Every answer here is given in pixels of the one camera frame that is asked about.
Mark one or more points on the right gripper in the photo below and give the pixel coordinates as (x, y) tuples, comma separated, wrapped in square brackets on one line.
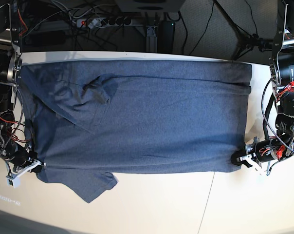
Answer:
[(19, 157)]

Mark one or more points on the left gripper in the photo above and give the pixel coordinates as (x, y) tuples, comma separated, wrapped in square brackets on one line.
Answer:
[(259, 152)]

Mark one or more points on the blue grey T-shirt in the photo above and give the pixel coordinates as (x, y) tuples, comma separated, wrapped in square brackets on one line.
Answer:
[(92, 119)]

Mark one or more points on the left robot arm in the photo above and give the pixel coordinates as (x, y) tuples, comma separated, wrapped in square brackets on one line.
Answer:
[(278, 114)]

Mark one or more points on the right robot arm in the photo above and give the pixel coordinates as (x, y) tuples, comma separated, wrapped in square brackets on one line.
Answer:
[(12, 28)]

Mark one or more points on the black power adapter brick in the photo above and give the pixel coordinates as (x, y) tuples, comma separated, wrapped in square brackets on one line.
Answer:
[(166, 32)]

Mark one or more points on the white power strip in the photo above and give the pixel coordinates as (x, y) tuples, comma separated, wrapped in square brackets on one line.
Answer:
[(104, 22)]

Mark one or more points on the aluminium table frame post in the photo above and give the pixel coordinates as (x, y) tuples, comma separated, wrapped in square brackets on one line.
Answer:
[(148, 29)]

